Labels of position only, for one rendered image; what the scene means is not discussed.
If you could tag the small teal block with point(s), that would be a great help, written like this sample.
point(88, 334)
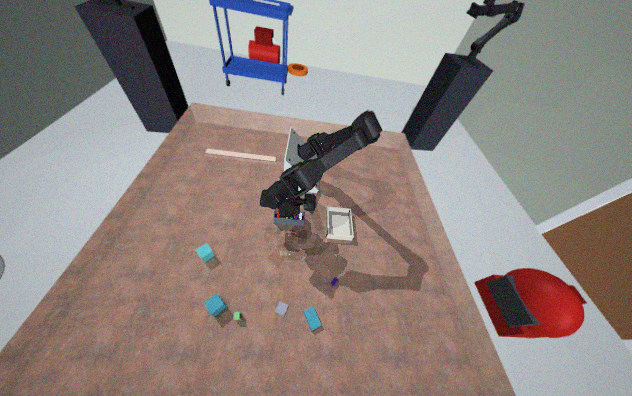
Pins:
point(204, 252)

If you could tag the teal rectangular block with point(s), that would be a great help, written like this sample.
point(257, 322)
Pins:
point(312, 318)

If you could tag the teal cube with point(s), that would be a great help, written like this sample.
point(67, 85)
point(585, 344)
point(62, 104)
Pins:
point(214, 305)

